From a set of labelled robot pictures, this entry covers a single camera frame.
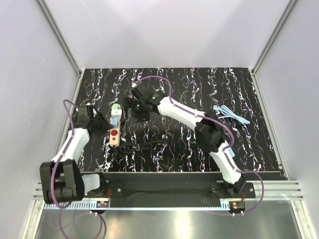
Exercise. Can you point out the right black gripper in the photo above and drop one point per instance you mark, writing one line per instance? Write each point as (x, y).
(129, 103)

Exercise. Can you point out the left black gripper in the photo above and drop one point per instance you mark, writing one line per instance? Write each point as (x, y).
(106, 125)

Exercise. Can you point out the blue usb charger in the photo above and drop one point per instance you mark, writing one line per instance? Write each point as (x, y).
(115, 122)

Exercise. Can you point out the beige red power strip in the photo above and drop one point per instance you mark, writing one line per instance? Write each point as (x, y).
(114, 139)

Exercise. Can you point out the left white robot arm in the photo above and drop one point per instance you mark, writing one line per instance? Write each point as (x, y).
(61, 179)

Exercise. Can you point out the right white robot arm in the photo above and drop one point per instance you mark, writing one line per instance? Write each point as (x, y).
(208, 130)

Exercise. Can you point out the green usb charger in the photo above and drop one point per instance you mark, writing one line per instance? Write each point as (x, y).
(116, 107)

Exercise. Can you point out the white usb charger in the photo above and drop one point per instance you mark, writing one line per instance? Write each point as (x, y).
(116, 113)

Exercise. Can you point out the light blue power strip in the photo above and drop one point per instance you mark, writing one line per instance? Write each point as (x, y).
(231, 152)

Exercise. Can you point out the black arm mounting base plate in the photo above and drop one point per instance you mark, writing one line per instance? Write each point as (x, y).
(211, 184)

